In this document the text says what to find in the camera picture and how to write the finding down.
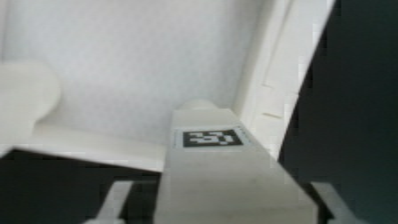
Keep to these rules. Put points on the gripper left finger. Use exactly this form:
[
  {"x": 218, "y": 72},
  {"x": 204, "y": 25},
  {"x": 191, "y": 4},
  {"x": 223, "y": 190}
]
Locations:
[{"x": 127, "y": 203}]

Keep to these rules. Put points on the white desk tabletop tray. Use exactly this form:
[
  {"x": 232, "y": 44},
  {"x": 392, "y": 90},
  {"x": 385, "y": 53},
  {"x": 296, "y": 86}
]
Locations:
[{"x": 143, "y": 53}]

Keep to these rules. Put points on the white leg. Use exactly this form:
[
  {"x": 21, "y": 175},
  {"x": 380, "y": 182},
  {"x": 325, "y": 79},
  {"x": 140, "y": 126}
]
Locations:
[
  {"x": 225, "y": 186},
  {"x": 28, "y": 98}
]

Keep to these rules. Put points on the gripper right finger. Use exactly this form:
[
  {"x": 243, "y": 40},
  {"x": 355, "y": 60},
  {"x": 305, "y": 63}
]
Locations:
[{"x": 334, "y": 213}]

